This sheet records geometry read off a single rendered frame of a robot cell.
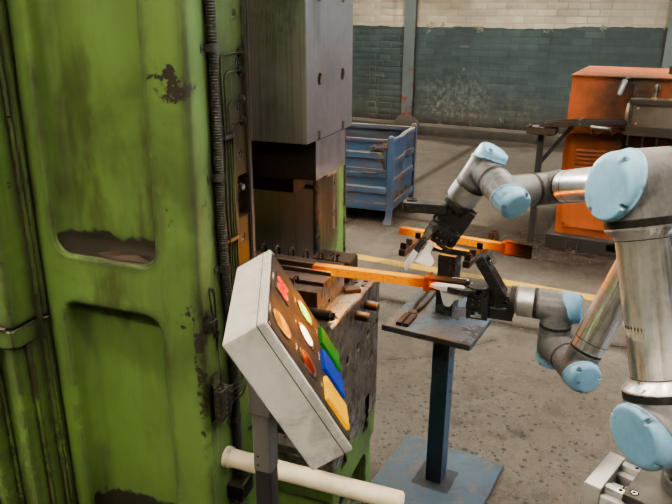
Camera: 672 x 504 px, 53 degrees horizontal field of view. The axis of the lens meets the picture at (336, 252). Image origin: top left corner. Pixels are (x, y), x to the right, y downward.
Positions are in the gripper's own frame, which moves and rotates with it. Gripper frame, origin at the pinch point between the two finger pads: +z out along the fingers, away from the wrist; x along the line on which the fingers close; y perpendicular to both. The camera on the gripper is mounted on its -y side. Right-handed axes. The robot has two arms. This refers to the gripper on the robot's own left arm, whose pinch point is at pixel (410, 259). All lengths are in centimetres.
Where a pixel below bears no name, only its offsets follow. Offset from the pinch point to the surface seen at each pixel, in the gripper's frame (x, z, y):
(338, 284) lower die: 3.1, 19.9, -12.5
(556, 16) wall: 761, -35, -43
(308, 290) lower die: -11.5, 18.1, -16.6
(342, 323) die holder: -9.7, 21.4, -4.9
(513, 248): 47, -1, 23
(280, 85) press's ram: -17, -25, -45
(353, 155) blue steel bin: 357, 115, -97
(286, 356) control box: -72, -7, -5
